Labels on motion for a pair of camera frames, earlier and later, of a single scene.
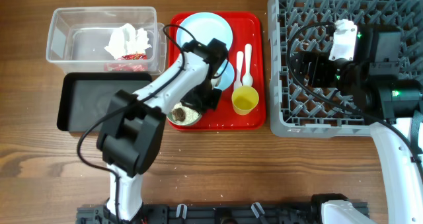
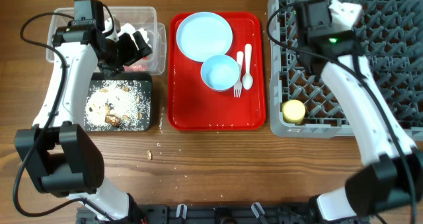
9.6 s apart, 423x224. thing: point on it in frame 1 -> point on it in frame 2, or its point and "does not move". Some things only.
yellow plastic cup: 245,100 -> 293,112
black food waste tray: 86,97 does not move
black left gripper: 202,108 -> 132,53
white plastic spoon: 247,79 does not move
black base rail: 215,213 does not move
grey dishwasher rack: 293,112 does not move
